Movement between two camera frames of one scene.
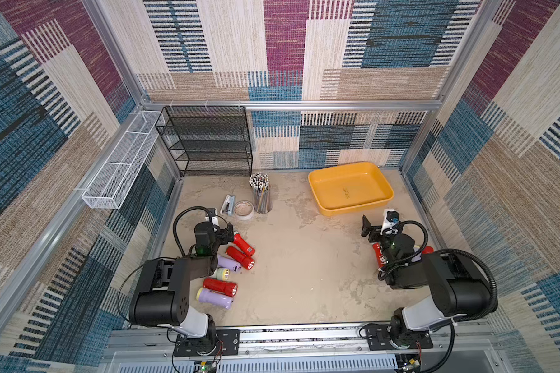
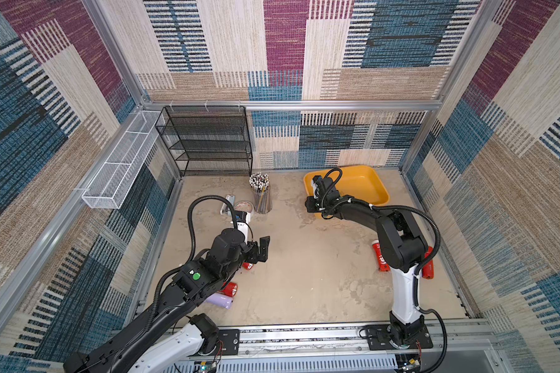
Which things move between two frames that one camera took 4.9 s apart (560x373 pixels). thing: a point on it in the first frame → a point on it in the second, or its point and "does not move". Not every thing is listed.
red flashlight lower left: [220, 286] does not move
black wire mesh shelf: [208, 141] does not move
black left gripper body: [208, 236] → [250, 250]
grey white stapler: [228, 205] does not move
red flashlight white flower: [380, 258] does not move
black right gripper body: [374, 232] → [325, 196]
